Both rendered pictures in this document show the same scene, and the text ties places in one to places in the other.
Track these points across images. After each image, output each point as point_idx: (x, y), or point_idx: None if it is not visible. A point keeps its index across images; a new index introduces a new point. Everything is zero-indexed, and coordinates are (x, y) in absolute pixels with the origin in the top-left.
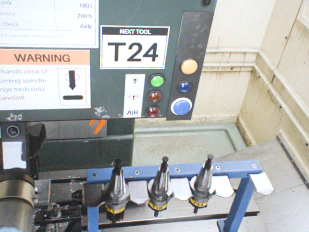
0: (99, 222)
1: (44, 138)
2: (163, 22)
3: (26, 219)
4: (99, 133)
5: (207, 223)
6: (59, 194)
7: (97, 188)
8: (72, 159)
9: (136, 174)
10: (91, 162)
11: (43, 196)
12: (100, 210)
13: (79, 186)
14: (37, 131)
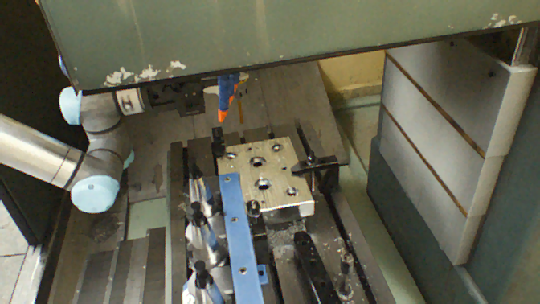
0: (281, 281)
1: (197, 84)
2: None
3: (96, 99)
4: (448, 249)
5: None
6: (318, 231)
7: (210, 188)
8: (423, 254)
9: (231, 219)
10: (435, 285)
11: (285, 201)
12: (301, 280)
13: (336, 249)
14: (207, 78)
